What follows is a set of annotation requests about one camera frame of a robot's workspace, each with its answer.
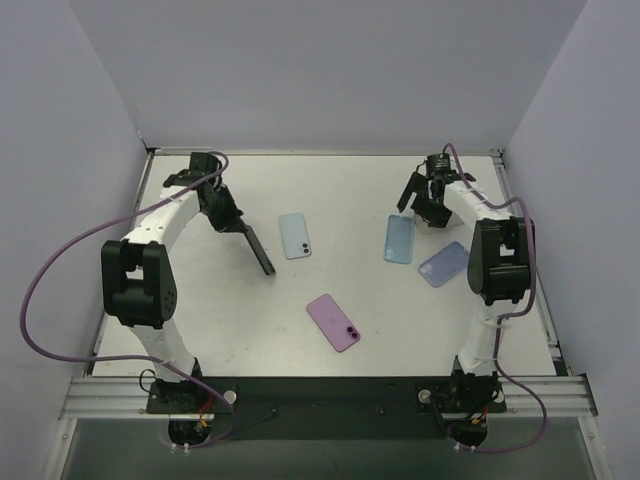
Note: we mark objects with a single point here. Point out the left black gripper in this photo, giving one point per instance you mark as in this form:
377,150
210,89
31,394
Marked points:
240,226

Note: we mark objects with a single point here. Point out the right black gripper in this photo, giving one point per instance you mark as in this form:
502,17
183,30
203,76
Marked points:
420,186

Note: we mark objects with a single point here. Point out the light blue phone case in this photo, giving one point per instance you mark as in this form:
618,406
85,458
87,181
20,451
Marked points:
399,239

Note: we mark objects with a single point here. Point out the lilac phone case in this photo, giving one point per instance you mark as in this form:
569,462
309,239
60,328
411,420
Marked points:
444,265

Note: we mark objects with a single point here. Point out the phone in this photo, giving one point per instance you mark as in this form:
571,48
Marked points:
294,235
331,320
258,251

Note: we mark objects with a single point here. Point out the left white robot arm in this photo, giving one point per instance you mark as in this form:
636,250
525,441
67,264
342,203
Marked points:
138,284

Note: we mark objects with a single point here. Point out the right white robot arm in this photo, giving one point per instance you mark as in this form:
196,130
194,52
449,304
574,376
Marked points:
501,265

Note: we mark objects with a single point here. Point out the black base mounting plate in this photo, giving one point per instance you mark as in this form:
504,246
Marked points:
327,408

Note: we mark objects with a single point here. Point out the aluminium front frame rail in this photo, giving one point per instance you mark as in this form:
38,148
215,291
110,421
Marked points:
122,398

